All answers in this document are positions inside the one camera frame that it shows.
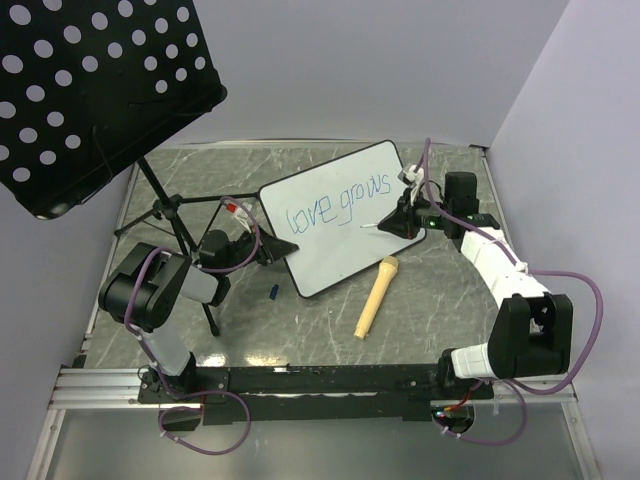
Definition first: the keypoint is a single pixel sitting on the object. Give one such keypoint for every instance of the black perforated music stand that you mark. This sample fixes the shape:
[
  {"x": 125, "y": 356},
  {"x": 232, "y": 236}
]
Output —
[{"x": 90, "y": 88}]

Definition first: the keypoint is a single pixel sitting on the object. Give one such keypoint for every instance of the aluminium rail frame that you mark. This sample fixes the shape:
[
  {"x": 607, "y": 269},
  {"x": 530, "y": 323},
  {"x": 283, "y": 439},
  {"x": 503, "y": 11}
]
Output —
[{"x": 361, "y": 354}]

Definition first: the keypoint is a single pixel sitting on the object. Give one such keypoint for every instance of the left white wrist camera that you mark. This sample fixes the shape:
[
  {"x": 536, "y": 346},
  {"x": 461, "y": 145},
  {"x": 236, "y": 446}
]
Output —
[{"x": 241, "y": 214}]

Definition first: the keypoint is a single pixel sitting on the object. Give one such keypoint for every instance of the blue marker cap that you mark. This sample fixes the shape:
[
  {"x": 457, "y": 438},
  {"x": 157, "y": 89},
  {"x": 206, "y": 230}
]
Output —
[{"x": 274, "y": 292}]

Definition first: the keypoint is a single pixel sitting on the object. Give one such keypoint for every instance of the white whiteboard black frame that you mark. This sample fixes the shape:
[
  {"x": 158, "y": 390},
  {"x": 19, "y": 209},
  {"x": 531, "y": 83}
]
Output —
[{"x": 322, "y": 208}]

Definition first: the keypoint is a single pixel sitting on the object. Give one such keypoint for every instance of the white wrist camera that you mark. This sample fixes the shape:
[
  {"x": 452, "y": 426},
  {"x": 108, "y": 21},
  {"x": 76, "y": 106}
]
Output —
[
  {"x": 241, "y": 214},
  {"x": 413, "y": 177}
]

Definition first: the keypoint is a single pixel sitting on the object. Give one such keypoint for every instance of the beige toy microphone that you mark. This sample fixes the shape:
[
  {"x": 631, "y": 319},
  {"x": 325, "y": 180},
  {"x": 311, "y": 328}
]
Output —
[{"x": 387, "y": 270}]

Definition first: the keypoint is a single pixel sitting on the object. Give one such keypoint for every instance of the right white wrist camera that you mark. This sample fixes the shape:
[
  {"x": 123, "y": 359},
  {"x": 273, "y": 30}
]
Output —
[{"x": 413, "y": 177}]

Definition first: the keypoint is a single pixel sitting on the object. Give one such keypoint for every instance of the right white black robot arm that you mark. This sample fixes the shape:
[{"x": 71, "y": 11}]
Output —
[{"x": 531, "y": 335}]

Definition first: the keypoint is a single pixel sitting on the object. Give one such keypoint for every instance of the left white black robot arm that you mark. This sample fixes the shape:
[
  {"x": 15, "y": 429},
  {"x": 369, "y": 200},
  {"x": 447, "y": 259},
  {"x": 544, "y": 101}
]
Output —
[{"x": 143, "y": 289}]

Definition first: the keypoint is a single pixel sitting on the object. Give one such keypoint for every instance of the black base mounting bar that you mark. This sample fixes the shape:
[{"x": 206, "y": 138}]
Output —
[{"x": 227, "y": 395}]

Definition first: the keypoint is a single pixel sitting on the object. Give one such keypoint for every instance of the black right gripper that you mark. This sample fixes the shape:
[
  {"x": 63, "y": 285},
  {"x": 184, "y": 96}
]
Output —
[{"x": 402, "y": 220}]

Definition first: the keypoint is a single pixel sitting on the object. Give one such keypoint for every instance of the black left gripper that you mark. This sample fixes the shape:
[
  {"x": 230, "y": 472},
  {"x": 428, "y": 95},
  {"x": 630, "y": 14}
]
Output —
[{"x": 271, "y": 248}]

